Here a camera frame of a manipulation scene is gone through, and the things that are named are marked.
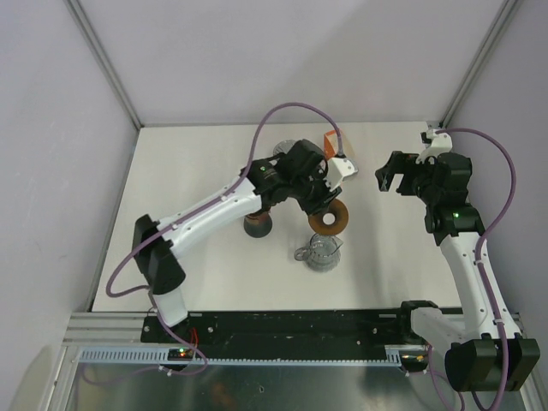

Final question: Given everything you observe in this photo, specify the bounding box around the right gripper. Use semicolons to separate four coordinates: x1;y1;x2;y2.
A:
375;151;441;205

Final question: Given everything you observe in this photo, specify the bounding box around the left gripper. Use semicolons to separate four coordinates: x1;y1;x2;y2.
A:
289;164;341;216

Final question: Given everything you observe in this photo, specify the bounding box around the clear grey ribbed dripper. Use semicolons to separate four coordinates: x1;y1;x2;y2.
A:
272;140;295;156

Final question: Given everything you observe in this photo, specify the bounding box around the brown wooden ring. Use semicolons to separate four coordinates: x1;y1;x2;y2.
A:
307;199;350;235

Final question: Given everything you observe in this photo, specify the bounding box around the red-rimmed dark carafe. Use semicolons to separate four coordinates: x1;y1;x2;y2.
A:
243;211;272;238

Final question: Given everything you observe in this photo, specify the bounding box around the clear grey glass carafe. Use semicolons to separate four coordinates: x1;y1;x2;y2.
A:
294;234;343;273

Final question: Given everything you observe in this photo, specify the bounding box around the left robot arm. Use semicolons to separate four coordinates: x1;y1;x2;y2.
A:
134;140;356;343

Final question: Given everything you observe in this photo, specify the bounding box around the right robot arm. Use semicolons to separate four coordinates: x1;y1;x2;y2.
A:
375;151;540;392

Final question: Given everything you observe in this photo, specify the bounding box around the orange coffee filter box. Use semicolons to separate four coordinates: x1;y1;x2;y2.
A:
323;130;354;159

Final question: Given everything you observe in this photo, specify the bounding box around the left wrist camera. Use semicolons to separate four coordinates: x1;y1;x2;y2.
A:
325;157;358;190

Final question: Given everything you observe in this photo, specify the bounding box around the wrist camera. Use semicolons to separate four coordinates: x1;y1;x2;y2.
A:
325;157;358;190
416;128;453;164

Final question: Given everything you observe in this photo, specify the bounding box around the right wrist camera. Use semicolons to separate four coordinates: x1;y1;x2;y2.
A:
416;128;453;164

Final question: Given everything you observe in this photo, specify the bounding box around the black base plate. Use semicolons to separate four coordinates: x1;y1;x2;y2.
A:
140;307;449;361

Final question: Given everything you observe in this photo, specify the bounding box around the grey cable duct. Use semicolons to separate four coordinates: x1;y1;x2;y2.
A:
80;347;402;367

